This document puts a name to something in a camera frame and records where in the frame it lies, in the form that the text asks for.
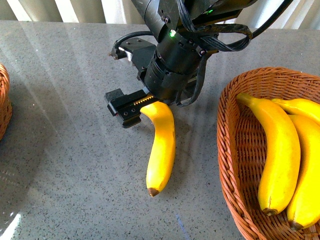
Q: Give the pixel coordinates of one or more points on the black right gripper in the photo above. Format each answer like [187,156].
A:
[160,84]

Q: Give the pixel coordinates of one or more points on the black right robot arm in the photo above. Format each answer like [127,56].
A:
[171,56]

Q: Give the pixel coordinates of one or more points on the right wicker basket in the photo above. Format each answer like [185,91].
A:
[241,145]

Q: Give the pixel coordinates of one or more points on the wicker basket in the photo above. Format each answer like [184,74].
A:
[6,110]
[241,145]

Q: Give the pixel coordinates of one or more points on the left wicker basket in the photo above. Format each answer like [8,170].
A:
[6,110]

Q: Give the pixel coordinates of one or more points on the white pleated curtain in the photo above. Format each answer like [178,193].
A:
[300,15]

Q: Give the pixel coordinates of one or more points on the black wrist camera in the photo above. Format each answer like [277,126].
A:
[134,51]

